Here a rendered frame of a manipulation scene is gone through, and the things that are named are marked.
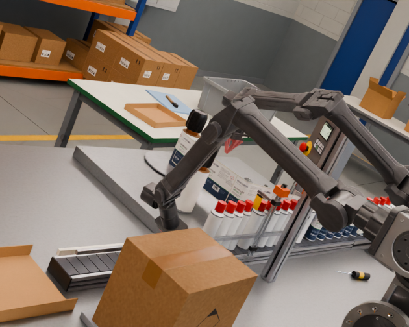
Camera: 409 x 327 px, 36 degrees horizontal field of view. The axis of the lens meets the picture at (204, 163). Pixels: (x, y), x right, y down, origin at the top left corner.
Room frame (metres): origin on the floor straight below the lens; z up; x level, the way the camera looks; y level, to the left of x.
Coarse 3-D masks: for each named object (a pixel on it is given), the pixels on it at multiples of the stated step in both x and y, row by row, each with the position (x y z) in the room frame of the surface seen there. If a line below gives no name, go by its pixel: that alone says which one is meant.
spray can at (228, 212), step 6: (228, 204) 2.11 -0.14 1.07; (234, 204) 2.11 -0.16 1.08; (228, 210) 2.10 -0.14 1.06; (234, 210) 2.11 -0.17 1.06; (228, 216) 2.09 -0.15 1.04; (234, 216) 2.12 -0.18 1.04; (222, 222) 2.09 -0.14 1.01; (228, 222) 2.10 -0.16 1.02; (222, 228) 2.09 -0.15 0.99; (228, 228) 2.11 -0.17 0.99; (216, 234) 2.09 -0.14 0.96; (222, 234) 2.10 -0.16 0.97
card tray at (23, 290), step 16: (0, 256) 1.59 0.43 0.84; (16, 256) 1.63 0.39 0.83; (0, 272) 1.52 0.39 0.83; (16, 272) 1.56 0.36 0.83; (32, 272) 1.59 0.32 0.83; (0, 288) 1.46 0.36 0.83; (16, 288) 1.49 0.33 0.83; (32, 288) 1.52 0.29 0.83; (48, 288) 1.55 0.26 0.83; (0, 304) 1.40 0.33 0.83; (16, 304) 1.42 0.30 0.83; (32, 304) 1.45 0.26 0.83; (48, 304) 1.44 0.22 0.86; (64, 304) 1.48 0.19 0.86; (0, 320) 1.33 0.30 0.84
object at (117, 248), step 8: (264, 232) 2.29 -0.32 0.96; (272, 232) 2.32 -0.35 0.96; (280, 232) 2.36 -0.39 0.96; (216, 240) 2.06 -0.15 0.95; (224, 240) 2.09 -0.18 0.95; (80, 248) 1.60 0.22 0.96; (88, 248) 1.62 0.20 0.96; (96, 248) 1.64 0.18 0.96; (104, 248) 1.66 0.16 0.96; (112, 248) 1.68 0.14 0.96; (120, 248) 1.71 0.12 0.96
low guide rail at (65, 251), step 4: (108, 244) 1.78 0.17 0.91; (112, 244) 1.79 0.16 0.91; (116, 244) 1.80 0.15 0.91; (120, 244) 1.81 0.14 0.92; (60, 248) 1.64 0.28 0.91; (64, 248) 1.65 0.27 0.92; (68, 248) 1.66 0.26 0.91; (72, 248) 1.66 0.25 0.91; (76, 248) 1.67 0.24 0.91; (56, 252) 1.63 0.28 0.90; (60, 252) 1.63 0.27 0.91; (64, 252) 1.64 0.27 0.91; (68, 252) 1.65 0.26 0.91; (72, 252) 1.66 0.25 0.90
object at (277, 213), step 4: (280, 200) 2.36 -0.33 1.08; (280, 204) 2.33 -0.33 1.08; (276, 208) 2.33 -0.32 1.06; (276, 212) 2.33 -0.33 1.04; (272, 216) 2.32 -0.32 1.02; (276, 216) 2.33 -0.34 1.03; (272, 220) 2.32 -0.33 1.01; (276, 220) 2.33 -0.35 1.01; (268, 224) 2.32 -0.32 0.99; (272, 224) 2.33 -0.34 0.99; (268, 228) 2.32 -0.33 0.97; (272, 228) 2.33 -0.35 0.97; (260, 240) 2.32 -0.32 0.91; (264, 240) 2.33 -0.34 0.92; (260, 244) 2.32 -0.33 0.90; (264, 244) 2.33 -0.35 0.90
